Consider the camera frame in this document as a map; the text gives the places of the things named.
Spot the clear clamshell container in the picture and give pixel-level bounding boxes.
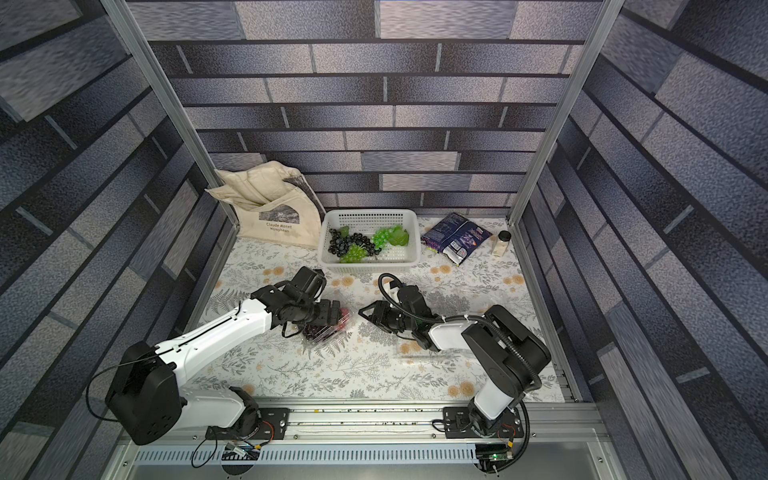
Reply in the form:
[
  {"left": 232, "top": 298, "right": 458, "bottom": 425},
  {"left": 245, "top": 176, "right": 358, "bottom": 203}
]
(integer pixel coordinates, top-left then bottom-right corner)
[
  {"left": 417, "top": 314, "right": 477, "bottom": 352},
  {"left": 301, "top": 307, "right": 351, "bottom": 346}
]

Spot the left aluminium frame post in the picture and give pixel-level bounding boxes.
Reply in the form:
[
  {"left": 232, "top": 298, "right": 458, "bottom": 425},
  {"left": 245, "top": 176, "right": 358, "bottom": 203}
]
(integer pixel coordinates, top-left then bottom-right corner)
[{"left": 100, "top": 0, "right": 240, "bottom": 224}]

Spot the right aluminium frame post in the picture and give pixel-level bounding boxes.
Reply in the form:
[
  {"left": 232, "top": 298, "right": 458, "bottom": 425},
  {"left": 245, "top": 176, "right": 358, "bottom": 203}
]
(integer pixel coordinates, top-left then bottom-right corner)
[{"left": 508, "top": 0, "right": 625, "bottom": 230}]

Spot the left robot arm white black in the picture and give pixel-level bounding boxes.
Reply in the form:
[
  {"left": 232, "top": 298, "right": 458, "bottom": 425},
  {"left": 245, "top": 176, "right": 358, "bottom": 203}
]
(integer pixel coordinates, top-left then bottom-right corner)
[{"left": 105, "top": 267, "right": 342, "bottom": 446}]

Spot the white plastic basket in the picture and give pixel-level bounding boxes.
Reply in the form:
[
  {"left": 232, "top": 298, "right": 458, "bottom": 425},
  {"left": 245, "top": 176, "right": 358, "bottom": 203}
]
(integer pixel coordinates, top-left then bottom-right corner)
[{"left": 317, "top": 209, "right": 421, "bottom": 273}]

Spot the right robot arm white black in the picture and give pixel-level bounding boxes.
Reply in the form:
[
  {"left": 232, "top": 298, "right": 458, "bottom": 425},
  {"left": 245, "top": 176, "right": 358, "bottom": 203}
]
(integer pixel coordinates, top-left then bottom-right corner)
[{"left": 358, "top": 279, "right": 552, "bottom": 437}]

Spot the aluminium frame post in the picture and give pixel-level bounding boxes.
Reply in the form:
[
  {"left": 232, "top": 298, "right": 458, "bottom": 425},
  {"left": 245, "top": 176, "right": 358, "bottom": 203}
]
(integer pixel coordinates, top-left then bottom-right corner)
[
  {"left": 508, "top": 0, "right": 625, "bottom": 230},
  {"left": 100, "top": 0, "right": 240, "bottom": 224}
]

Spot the green grape bunch right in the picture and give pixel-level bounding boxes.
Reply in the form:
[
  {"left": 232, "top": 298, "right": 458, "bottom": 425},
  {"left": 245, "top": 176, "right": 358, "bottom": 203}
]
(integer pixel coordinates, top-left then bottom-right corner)
[{"left": 372, "top": 225, "right": 410, "bottom": 249}]

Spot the floral tablecloth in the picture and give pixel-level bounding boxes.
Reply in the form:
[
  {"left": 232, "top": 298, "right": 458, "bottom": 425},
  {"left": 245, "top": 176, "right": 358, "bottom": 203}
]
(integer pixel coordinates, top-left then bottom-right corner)
[{"left": 191, "top": 238, "right": 542, "bottom": 402}]

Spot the dark blue snack bag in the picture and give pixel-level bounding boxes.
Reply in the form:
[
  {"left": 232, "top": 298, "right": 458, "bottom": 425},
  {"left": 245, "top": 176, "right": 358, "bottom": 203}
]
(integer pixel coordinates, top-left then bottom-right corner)
[{"left": 421, "top": 213, "right": 491, "bottom": 266}]

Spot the dark purple grape bunch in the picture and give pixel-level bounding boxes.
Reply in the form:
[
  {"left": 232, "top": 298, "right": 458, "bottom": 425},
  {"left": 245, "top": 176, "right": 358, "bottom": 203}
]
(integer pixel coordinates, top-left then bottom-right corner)
[{"left": 302, "top": 325, "right": 337, "bottom": 343}]

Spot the small black-capped bottle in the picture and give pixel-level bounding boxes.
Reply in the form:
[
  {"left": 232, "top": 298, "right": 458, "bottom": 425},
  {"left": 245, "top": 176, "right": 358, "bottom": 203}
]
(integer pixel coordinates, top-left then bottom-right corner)
[{"left": 492, "top": 230, "right": 512, "bottom": 257}]

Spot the green grape bunch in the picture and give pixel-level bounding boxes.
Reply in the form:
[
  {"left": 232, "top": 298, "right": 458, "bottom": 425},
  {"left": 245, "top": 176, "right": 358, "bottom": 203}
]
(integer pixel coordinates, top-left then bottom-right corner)
[
  {"left": 372, "top": 225, "right": 410, "bottom": 249},
  {"left": 339, "top": 244, "right": 368, "bottom": 263}
]

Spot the beige canvas tote bag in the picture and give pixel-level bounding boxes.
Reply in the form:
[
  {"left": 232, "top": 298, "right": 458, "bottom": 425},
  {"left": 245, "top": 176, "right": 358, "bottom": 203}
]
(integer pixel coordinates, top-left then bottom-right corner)
[{"left": 208, "top": 161, "right": 326, "bottom": 249}]

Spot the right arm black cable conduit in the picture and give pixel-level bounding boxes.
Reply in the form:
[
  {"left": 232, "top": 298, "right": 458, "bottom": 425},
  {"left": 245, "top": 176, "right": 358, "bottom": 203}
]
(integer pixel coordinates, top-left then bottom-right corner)
[{"left": 377, "top": 272, "right": 544, "bottom": 391}]

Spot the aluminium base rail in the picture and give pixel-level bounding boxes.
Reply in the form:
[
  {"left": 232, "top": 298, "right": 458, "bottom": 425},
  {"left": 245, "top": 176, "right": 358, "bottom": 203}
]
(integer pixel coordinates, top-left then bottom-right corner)
[{"left": 105, "top": 402, "right": 619, "bottom": 479}]

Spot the black grape bunch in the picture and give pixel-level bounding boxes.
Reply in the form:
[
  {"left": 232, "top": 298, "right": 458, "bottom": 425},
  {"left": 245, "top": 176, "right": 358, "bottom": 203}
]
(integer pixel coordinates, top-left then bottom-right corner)
[{"left": 327, "top": 226, "right": 381, "bottom": 259}]

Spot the red grape bunch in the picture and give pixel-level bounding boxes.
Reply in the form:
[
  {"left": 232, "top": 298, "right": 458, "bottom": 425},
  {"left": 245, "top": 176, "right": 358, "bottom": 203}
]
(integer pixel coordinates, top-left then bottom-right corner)
[{"left": 335, "top": 307, "right": 351, "bottom": 331}]

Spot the green grape bunch front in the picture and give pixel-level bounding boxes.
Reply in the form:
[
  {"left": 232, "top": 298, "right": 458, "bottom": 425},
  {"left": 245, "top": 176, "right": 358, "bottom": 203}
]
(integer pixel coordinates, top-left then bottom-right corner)
[{"left": 339, "top": 244, "right": 368, "bottom": 263}]

